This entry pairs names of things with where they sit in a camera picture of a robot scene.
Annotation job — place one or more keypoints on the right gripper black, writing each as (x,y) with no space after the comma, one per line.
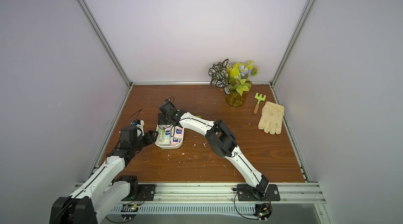
(163,121)

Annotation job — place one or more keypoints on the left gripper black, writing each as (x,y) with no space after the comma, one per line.
(150,137)

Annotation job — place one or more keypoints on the white plastic storage box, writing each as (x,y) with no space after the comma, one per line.
(167,142)

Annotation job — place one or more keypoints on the blue pocket tissue pack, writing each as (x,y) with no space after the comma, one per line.
(167,133)

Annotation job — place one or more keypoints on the pink pocket tissue pack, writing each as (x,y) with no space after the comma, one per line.
(179,132)

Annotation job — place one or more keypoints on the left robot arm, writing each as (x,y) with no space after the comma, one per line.
(95,198)

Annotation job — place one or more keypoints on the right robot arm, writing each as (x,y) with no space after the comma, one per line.
(223,143)

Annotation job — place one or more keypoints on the green edge tissue pack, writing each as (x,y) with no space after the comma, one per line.
(161,134)

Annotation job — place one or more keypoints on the pink barcode tissue pack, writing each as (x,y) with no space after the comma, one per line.
(175,141)

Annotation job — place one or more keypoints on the left circuit board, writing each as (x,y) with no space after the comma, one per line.
(129,212)

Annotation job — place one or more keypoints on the circuit board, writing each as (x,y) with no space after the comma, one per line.
(263,211)
(129,212)

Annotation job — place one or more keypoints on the potted artificial plant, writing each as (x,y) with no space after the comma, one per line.
(233,79)

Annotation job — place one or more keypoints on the green toy garden rake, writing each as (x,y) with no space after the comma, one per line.
(260,98)

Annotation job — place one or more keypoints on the beige work glove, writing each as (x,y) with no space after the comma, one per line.
(271,118)

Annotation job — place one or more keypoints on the right circuit board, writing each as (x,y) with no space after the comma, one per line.
(263,211)

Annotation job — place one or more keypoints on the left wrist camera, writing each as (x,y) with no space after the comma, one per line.
(138,123)

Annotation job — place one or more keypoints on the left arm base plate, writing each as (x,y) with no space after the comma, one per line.
(144,193)

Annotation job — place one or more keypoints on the aluminium front rail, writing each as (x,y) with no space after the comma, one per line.
(222,193)

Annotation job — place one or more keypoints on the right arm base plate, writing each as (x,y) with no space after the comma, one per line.
(247,193)

